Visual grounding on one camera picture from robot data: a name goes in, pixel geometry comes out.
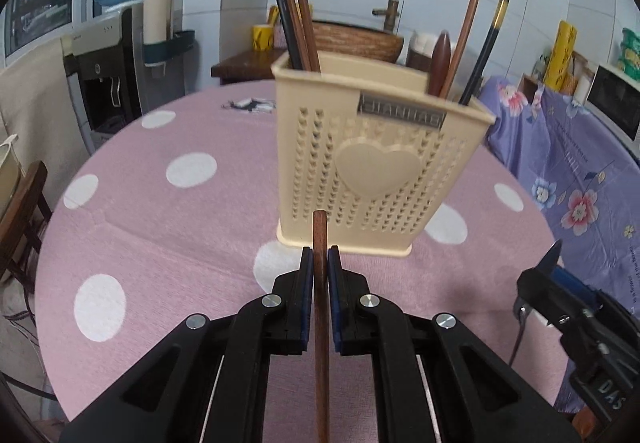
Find stack of green packets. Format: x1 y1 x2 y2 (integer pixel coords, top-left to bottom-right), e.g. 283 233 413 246
620 28 640 84

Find water dispenser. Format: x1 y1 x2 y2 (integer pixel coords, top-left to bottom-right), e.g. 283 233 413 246
62 5 151 148

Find yellow mug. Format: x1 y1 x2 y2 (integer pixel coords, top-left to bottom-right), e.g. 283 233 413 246
252 24 275 52

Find wooden chair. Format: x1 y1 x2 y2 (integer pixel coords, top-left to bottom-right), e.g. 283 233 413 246
0 160 53 294

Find yellow roll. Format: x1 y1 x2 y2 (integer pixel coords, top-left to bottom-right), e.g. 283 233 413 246
544 20 576 91

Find wicker basket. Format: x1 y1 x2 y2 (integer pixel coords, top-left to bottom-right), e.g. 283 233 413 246
310 20 405 64

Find black chopstick gold band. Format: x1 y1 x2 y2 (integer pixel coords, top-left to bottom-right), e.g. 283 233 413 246
458 0 511 106

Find pink polka dot tablecloth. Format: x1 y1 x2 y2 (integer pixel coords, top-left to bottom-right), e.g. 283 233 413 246
35 80 573 443

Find brown jar white contents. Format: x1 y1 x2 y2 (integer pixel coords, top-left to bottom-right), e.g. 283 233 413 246
406 30 441 71

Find teal plastic holder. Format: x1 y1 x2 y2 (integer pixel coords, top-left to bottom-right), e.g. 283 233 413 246
141 30 197 94

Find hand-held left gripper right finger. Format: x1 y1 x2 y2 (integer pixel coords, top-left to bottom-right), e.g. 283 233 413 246
327 245 583 443

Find microwave oven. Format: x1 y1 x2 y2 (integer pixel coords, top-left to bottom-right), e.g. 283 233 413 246
585 64 640 144

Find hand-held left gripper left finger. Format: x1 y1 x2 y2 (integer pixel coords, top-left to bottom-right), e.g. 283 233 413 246
59 246 316 443

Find purple floral cloth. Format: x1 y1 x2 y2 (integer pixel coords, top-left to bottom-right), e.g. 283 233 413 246
482 75 640 414

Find wooden side table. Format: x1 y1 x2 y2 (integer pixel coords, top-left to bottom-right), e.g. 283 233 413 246
211 48 286 84

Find metal spoon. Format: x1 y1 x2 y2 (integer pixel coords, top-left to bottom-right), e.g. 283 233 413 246
509 304 528 366

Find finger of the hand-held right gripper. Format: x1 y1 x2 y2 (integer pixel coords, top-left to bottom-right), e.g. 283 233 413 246
554 267 617 307
516 239 599 325

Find dark wooden spoon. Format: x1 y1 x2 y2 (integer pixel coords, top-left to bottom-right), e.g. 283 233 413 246
430 29 453 98

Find beige plastic utensil holder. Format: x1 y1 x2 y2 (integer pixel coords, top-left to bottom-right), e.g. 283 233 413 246
271 50 496 258

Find black cable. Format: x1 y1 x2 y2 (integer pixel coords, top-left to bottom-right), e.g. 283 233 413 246
0 373 56 399

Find black chopstick silver band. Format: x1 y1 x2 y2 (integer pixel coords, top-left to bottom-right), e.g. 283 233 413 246
269 0 303 71

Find beige cloth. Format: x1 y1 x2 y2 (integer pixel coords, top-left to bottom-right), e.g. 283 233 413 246
0 38 93 164

